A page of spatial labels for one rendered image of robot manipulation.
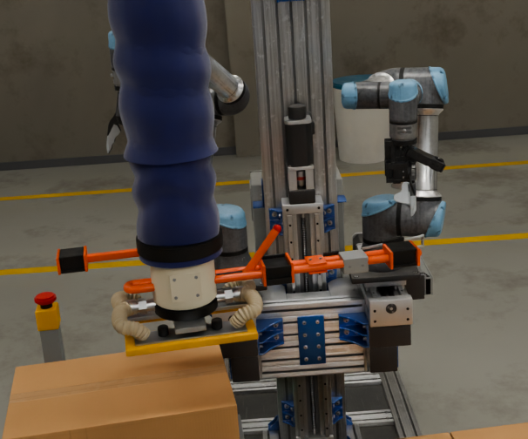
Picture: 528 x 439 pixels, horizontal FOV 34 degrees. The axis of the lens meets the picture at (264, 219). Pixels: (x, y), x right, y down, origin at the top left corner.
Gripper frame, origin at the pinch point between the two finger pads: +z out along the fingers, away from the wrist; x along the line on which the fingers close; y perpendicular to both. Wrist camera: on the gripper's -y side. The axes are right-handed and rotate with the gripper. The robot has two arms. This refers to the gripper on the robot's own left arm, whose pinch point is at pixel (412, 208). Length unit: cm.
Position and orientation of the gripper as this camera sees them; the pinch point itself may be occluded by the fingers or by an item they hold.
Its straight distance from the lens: 245.5
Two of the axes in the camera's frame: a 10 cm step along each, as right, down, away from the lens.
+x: -0.8, 3.2, -9.4
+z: 0.7, 9.5, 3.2
